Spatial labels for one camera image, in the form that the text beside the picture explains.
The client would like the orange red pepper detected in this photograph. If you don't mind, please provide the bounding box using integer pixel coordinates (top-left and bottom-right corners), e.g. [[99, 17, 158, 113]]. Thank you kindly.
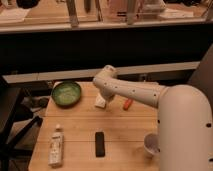
[[123, 99, 133, 110]]

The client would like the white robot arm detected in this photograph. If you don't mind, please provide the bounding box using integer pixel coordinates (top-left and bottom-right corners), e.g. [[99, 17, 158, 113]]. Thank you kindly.
[[93, 65, 213, 171]]

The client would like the green ceramic bowl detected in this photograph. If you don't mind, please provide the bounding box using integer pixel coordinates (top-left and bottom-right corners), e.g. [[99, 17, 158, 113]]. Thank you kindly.
[[51, 81, 81, 107]]

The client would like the white sponge block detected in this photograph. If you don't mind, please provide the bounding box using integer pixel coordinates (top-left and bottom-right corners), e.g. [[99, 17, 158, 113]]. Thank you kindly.
[[95, 94, 106, 108]]

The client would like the white paper cup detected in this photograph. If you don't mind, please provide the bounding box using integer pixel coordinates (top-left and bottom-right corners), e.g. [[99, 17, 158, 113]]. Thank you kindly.
[[144, 133, 159, 158]]

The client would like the white plastic bottle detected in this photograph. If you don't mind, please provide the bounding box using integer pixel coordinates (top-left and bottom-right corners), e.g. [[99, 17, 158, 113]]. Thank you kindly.
[[49, 124, 63, 167]]

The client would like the black chair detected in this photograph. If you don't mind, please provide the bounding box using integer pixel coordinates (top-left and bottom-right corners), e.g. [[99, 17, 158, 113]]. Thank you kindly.
[[0, 75, 43, 171]]

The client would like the metal rail bar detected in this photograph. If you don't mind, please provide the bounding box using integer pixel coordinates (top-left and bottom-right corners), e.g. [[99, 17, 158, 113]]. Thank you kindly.
[[2, 61, 200, 84]]

